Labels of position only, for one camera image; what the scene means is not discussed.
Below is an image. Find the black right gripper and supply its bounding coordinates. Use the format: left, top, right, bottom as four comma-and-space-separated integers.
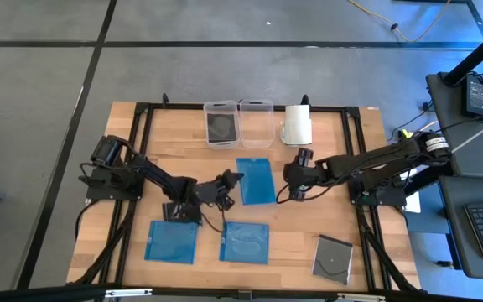
283, 148, 321, 193

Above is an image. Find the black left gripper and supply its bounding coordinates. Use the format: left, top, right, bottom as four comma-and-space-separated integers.
192, 169, 245, 209

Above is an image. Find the blue jewel case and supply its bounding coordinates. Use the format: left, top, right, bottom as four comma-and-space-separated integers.
236, 157, 278, 206
219, 221, 271, 265
143, 220, 200, 265

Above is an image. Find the black jewel case patterned disc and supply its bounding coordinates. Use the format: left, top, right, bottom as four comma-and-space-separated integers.
205, 112, 238, 143

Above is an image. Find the clear plastic bin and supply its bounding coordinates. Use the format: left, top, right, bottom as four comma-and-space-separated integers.
202, 99, 241, 151
239, 98, 276, 149

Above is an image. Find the white cylindrical roll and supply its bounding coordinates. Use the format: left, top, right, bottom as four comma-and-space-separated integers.
280, 103, 314, 147

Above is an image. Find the white box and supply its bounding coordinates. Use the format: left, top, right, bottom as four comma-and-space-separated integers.
400, 190, 422, 214

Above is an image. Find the black diagonal pole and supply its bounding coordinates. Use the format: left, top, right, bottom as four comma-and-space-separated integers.
445, 31, 483, 87
404, 163, 455, 196

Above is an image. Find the dark grey desk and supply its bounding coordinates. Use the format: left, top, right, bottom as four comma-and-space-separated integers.
437, 174, 483, 281
425, 71, 483, 180

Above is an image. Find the black power adapter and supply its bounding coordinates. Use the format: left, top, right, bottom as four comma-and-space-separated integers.
460, 74, 483, 120

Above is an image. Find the black overhead gantry bar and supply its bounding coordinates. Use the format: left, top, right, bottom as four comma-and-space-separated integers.
0, 284, 483, 302

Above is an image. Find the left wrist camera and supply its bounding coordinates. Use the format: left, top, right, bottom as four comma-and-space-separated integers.
219, 193, 236, 211

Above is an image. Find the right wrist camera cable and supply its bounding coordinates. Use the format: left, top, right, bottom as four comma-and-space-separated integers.
275, 184, 330, 206

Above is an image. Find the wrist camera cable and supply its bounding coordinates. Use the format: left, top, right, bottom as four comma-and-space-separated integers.
201, 207, 228, 234
275, 184, 330, 206

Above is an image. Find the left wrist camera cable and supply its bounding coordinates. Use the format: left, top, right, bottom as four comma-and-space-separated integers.
201, 207, 228, 234

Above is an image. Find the black aluminium table frame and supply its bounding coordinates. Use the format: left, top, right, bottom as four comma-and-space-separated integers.
65, 100, 422, 294

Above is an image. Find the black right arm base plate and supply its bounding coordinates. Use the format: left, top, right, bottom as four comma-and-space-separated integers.
347, 175, 408, 207

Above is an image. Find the yellow white coiled cable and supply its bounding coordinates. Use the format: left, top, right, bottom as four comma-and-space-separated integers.
398, 120, 439, 142

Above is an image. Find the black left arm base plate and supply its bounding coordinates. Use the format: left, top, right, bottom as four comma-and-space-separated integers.
85, 167, 145, 201

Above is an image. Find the silver frame bracket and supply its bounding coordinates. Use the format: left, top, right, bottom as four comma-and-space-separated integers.
336, 292, 387, 302
104, 287, 153, 299

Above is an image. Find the yellow floor cable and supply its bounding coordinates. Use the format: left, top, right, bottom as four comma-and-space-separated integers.
347, 0, 453, 44

